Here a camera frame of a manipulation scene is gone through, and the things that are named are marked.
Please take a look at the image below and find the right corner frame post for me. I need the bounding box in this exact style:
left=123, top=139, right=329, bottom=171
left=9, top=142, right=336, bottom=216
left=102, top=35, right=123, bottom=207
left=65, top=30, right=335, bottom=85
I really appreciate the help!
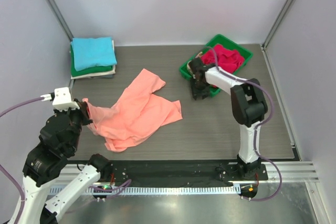
left=260, top=0, right=295, bottom=51

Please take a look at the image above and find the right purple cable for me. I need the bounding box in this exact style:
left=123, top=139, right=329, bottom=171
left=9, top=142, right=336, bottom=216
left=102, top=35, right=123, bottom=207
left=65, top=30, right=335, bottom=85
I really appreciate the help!
left=201, top=46, right=283, bottom=201

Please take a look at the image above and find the purple cable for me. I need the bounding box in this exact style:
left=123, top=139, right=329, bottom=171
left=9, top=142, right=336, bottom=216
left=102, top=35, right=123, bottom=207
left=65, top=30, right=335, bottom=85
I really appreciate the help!
left=201, top=46, right=283, bottom=201
left=0, top=97, right=44, bottom=224

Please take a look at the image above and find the salmon pink t shirt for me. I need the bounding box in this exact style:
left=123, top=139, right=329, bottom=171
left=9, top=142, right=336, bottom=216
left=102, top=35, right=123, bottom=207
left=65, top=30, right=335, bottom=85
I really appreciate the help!
left=82, top=69, right=183, bottom=153

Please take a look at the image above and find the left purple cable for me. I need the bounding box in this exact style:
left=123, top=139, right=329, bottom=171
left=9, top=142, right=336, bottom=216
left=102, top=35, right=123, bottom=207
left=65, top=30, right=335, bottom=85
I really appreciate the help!
left=0, top=97, right=44, bottom=224

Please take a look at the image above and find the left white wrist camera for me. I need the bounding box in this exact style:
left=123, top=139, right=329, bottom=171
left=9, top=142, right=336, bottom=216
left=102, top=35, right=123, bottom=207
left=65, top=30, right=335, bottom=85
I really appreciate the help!
left=40, top=87, right=80, bottom=112

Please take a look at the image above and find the corner frame post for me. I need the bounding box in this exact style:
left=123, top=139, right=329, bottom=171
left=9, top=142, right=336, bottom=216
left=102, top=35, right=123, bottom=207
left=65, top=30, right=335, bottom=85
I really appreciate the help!
left=46, top=0, right=74, bottom=41
left=260, top=0, right=295, bottom=51

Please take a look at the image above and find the left corner frame post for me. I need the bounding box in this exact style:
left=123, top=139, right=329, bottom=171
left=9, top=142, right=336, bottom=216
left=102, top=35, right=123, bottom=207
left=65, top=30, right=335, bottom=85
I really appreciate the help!
left=46, top=0, right=74, bottom=41

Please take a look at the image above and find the folded green shirt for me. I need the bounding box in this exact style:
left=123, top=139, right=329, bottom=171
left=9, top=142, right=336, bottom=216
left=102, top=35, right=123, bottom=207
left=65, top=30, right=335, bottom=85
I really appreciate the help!
left=70, top=45, right=116, bottom=78

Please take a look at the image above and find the slotted cable duct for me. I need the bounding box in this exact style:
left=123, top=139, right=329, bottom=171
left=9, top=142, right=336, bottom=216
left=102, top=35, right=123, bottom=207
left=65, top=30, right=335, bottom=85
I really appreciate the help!
left=43, top=186, right=242, bottom=196

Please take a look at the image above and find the folded white shirt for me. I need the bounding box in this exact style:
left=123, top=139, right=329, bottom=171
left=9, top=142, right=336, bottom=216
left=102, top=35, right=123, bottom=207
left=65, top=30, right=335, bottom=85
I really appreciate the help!
left=70, top=40, right=116, bottom=80

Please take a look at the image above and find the red t shirt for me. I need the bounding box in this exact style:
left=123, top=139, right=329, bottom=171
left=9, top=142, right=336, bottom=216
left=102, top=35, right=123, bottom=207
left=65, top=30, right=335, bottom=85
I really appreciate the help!
left=201, top=44, right=245, bottom=73

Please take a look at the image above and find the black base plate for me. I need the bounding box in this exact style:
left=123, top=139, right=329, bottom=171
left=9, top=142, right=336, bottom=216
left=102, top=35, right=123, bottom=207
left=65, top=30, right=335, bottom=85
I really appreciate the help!
left=99, top=159, right=268, bottom=188

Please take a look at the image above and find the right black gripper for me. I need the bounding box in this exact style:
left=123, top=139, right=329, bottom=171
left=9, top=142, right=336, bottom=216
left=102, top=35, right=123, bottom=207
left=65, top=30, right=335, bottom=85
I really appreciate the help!
left=191, top=76, right=212, bottom=99

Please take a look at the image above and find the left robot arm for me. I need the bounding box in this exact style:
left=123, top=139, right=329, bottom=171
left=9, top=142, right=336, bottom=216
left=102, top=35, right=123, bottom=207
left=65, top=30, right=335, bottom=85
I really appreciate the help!
left=8, top=100, right=112, bottom=223

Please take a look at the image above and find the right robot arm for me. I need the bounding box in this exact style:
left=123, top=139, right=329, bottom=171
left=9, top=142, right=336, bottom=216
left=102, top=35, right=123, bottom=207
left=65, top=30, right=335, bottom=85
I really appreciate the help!
left=187, top=58, right=268, bottom=180

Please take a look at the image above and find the green plastic tray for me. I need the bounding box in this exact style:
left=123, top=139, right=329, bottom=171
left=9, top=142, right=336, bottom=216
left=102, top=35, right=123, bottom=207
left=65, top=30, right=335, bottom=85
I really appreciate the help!
left=179, top=34, right=253, bottom=81

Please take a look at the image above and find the aluminium frame rail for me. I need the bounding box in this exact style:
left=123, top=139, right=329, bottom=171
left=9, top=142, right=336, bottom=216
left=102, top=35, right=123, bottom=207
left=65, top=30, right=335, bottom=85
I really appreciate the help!
left=31, top=162, right=320, bottom=186

